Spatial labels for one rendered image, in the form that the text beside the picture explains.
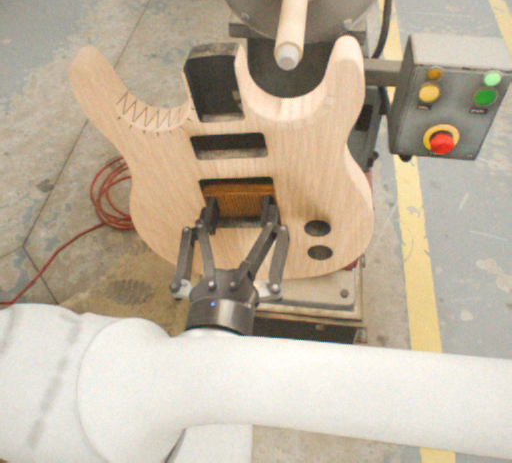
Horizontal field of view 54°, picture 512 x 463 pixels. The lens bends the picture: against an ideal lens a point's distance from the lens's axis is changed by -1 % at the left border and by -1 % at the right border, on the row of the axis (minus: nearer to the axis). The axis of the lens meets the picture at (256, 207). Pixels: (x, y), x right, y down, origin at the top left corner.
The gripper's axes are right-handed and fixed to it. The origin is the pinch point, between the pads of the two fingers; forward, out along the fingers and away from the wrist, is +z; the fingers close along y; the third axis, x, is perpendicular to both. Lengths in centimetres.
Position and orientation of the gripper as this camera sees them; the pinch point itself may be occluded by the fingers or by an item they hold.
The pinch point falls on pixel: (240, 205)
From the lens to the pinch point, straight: 68.6
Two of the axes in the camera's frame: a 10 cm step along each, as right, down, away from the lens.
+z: 1.1, -7.5, 6.5
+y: 9.8, -0.2, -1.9
